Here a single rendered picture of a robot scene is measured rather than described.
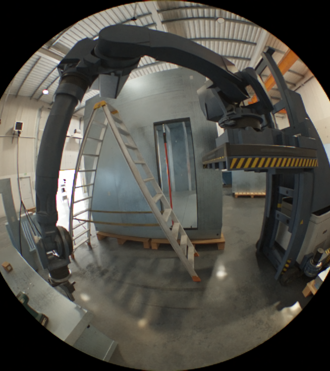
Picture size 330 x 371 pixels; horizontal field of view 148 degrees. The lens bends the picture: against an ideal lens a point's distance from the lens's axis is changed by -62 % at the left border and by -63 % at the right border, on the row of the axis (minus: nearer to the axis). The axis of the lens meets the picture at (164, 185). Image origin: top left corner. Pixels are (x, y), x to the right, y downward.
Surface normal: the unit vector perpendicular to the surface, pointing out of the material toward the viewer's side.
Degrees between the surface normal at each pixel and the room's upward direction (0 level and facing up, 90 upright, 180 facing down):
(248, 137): 90
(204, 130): 90
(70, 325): 0
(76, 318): 0
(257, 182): 90
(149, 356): 0
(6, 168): 90
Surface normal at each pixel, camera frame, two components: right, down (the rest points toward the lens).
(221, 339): -0.09, -0.99
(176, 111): -0.23, 0.15
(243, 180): -0.55, 0.15
